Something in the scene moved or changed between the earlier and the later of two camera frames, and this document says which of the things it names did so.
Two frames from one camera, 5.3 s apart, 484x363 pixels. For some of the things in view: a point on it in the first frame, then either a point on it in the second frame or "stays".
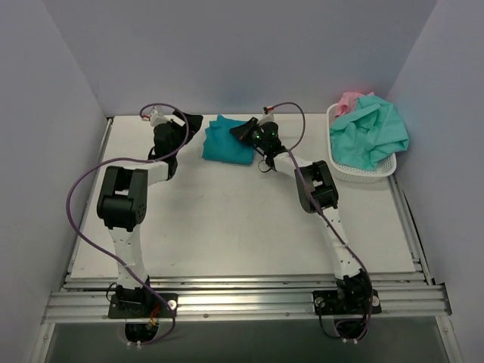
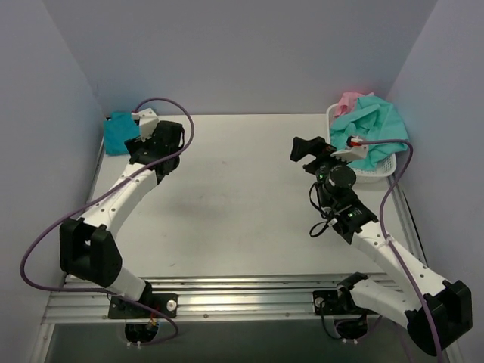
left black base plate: x=140 y=305 stays
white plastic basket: x=385 y=168 stays
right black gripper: x=250 y=130 to x=315 y=159
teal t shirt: x=220 y=144 to x=121 y=128
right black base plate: x=328 y=301 stays
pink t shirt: x=348 y=102 stays
